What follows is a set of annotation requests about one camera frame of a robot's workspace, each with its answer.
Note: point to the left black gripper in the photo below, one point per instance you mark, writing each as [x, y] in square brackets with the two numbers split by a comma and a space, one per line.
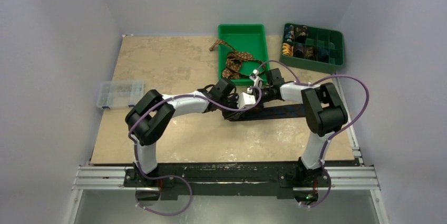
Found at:
[234, 98]

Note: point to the dark navy striped tie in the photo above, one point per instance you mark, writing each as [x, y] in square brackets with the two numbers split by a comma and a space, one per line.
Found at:
[261, 112]

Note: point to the clear plastic parts box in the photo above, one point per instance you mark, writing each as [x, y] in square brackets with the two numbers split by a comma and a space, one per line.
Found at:
[120, 94]

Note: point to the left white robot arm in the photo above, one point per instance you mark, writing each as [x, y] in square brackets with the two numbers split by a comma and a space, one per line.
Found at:
[149, 118]

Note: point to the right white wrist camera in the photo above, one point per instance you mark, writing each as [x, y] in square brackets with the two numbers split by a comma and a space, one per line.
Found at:
[255, 77]

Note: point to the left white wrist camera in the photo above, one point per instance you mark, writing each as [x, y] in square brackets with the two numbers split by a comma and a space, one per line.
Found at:
[249, 98]

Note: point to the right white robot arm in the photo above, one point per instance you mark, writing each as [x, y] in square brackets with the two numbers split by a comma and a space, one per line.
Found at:
[325, 115]

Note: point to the orange striped rolled tie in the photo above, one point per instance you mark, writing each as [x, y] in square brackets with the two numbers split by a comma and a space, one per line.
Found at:
[287, 49]

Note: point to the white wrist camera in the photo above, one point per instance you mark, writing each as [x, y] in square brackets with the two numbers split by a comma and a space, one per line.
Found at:
[255, 77]
[249, 98]

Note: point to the dark green compartment organizer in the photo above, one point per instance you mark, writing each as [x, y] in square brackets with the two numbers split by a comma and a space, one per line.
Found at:
[319, 37]

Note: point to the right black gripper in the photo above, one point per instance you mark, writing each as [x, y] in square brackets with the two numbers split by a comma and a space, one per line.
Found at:
[258, 92]

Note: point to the brown patterned tie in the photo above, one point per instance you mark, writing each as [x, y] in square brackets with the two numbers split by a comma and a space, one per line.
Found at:
[234, 60]

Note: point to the black mounting base rail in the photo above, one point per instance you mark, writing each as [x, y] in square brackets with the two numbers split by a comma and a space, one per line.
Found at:
[280, 179]

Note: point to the navy rolled tie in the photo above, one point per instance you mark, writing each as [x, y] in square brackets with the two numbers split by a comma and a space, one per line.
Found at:
[322, 55]

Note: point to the bright green plastic tray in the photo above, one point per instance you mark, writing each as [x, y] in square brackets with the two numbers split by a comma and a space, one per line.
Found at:
[249, 38]

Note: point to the blue patterned rolled tie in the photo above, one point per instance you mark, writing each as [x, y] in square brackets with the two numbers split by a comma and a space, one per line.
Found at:
[289, 33]

